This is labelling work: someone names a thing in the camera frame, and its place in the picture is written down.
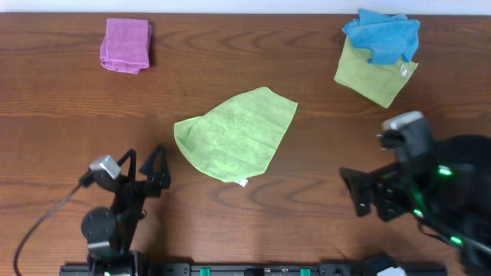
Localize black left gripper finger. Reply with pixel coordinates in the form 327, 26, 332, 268
117, 149, 137, 181
139, 145, 169, 180

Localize light green cloth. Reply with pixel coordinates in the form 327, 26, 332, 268
173, 87, 298, 186

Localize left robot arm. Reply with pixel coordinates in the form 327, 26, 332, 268
79, 146, 171, 275

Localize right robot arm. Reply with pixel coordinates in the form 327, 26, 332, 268
339, 131, 490, 275

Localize olive green cloth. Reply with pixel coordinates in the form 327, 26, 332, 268
334, 37, 419, 108

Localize folded pink cloth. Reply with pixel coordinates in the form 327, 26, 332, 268
100, 18, 152, 74

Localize crumpled blue cloth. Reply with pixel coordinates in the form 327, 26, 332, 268
342, 9, 420, 65

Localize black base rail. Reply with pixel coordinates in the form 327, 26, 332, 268
58, 261, 449, 276

